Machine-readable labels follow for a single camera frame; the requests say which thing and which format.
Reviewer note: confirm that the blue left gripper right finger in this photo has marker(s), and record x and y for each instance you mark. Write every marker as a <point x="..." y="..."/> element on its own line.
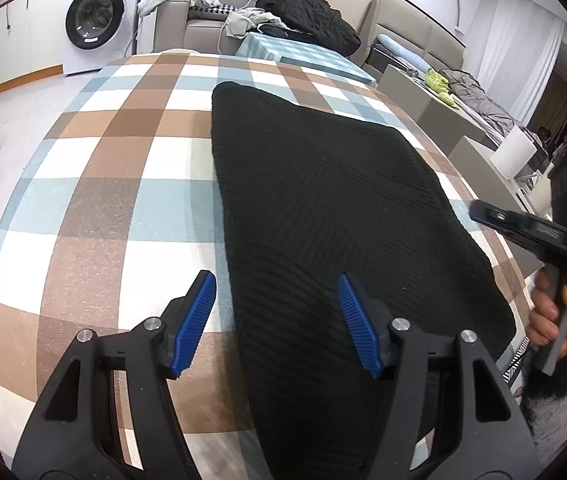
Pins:
<point x="365" y="336"/>

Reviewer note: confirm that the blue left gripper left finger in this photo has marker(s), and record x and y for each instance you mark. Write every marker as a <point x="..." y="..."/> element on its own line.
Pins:
<point x="186" y="325"/>

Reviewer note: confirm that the black knit sweater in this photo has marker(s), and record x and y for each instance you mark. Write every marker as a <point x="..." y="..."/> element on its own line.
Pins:
<point x="307" y="197"/>

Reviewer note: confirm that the white grey clothes pile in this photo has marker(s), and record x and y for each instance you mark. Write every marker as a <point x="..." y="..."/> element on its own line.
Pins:
<point x="238" y="21"/>

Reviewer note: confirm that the right hand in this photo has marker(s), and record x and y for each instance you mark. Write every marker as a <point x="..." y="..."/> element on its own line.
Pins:
<point x="543" y="326"/>

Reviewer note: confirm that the white paper roll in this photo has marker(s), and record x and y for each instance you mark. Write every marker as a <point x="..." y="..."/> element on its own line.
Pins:
<point x="513" y="153"/>

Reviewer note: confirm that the checkered plaid table cloth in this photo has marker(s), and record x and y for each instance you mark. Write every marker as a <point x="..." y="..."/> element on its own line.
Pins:
<point x="118" y="210"/>

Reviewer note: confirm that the yellow-green cloth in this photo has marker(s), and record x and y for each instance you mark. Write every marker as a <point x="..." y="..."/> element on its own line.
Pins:
<point x="438" y="84"/>

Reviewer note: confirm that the teal checkered small cloth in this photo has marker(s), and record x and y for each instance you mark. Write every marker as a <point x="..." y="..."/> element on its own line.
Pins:
<point x="300" y="54"/>

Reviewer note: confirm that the grey sofa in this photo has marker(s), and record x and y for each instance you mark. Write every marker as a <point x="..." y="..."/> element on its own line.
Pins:
<point x="176" y="27"/>

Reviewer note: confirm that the black jacket on sofa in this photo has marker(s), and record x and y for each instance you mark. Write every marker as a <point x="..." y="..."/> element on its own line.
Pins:
<point x="317" y="21"/>

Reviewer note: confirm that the white front-load washing machine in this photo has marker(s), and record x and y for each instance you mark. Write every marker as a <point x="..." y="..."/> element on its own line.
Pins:
<point x="97" y="32"/>

